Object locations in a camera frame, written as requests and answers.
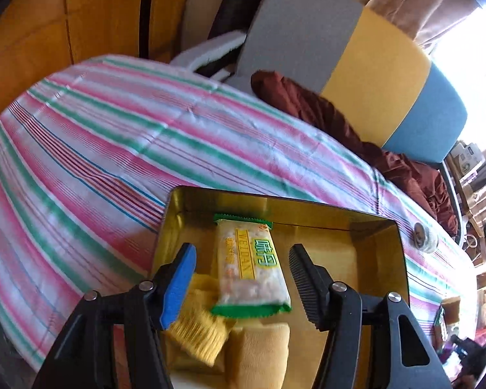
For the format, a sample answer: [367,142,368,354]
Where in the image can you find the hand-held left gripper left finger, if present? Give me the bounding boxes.
[32,242,198,389]

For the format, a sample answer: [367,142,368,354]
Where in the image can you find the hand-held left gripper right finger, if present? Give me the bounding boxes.
[288,244,452,389]

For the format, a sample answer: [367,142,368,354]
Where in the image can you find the gold tin box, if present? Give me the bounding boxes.
[152,186,410,389]

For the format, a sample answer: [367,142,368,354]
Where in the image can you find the green yellow snack packet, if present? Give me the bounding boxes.
[211,213,292,317]

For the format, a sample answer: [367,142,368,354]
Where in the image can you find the yellow sponge block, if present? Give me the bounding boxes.
[223,322,290,389]

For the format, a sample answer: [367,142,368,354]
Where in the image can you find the wooden side table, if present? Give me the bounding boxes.
[445,158,486,268]

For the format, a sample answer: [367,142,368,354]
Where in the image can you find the striped tablecloth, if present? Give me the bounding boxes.
[0,54,476,373]

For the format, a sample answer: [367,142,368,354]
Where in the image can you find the maroon cloth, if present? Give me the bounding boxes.
[251,70,458,236]

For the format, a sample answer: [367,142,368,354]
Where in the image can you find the white printed box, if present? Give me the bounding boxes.
[449,141,484,179]

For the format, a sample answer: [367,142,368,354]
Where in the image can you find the grey yellow blue sofa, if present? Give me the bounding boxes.
[170,0,468,248]

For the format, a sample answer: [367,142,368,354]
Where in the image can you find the bright window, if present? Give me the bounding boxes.
[429,8,486,147]

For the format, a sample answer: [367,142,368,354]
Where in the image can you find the wooden wardrobe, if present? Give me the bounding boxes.
[0,0,195,130]

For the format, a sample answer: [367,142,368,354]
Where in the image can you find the beige patterned curtain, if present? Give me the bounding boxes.
[366,0,486,49]

